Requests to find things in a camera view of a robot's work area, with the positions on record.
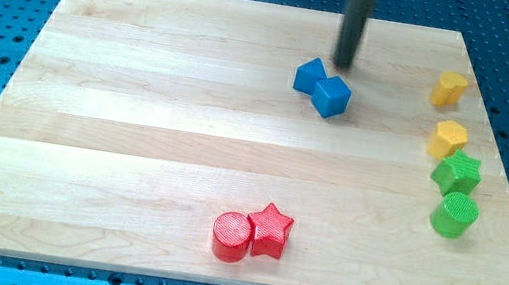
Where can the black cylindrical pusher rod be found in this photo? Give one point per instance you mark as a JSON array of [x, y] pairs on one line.
[[356, 14]]

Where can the blue triangle block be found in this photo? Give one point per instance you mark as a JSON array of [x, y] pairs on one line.
[[308, 74]]

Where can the blue cube block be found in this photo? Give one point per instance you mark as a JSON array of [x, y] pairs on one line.
[[331, 96]]

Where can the yellow heart block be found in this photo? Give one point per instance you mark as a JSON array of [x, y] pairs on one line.
[[448, 89]]

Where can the yellow hexagon block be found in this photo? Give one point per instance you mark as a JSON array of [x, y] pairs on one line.
[[447, 137]]

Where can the green star block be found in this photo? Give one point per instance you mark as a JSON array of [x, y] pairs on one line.
[[457, 173]]

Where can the green cylinder block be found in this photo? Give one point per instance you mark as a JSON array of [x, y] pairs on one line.
[[454, 214]]

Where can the light wooden board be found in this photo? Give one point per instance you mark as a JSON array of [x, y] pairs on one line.
[[131, 125]]

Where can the red star block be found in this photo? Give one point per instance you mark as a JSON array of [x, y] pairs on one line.
[[270, 231]]

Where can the red cylinder block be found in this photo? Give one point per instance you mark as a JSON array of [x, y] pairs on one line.
[[231, 237]]

